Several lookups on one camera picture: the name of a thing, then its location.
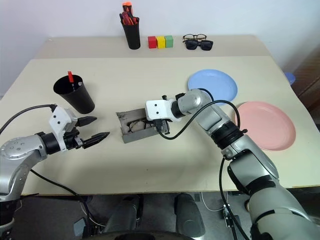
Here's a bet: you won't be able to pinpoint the tall black pen cup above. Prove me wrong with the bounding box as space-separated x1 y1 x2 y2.
121 16 142 51

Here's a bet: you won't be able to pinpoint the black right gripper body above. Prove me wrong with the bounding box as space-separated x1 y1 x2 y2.
152 118 172 137

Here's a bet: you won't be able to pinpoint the grey glasses case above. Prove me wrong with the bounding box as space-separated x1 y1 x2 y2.
115 107 164 144

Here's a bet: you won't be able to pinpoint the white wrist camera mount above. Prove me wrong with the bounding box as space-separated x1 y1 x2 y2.
145 99 182 123
48 105 78 151

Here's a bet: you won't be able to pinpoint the wide black cup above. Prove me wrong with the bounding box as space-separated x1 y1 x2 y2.
52 74 96 115

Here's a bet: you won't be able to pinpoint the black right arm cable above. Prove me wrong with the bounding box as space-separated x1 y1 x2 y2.
157 99 248 140

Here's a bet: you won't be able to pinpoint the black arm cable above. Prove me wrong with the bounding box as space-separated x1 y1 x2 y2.
157 99 248 140
0 103 57 136

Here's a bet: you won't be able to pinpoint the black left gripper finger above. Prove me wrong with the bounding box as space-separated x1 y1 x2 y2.
83 131 111 150
77 115 98 128

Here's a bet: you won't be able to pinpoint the dark grey rounded shape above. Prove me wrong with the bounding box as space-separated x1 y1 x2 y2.
173 192 207 237
103 194 144 235

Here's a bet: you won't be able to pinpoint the black cable with connector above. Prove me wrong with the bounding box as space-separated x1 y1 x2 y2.
218 156 242 240

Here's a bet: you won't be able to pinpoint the black-framed glasses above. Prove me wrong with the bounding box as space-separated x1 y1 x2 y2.
128 119 151 134

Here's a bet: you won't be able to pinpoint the black cable under table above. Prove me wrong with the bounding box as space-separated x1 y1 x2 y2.
30 168 101 227

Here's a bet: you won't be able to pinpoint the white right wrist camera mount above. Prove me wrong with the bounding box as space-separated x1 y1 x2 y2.
145 99 182 123

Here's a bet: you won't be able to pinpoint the orange-capped marker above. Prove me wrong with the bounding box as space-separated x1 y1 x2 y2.
122 1 134 19

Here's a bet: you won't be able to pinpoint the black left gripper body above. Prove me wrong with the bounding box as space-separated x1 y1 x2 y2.
62 117 85 151

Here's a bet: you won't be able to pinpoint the black sunglasses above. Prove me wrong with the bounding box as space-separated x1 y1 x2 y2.
184 39 214 52

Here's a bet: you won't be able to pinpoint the thin black-rimmed clear glasses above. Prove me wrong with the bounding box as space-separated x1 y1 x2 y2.
182 33 208 43

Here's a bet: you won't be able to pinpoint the pink plastic plate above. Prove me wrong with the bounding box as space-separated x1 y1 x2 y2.
233 100 297 152

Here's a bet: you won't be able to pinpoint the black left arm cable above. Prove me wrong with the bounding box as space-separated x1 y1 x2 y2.
0 103 57 136

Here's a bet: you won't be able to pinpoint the thin white cable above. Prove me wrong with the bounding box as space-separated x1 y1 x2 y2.
199 191 225 211

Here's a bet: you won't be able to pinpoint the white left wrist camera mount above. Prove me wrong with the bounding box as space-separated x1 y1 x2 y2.
48 105 78 151

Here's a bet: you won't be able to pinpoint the blue round stool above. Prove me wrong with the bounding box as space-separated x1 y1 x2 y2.
284 72 297 86

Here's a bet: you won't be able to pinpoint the blue plastic plate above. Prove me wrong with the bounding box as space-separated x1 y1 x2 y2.
187 69 239 107

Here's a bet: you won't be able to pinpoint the black marker with grey cap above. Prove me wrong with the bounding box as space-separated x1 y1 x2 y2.
71 81 84 93

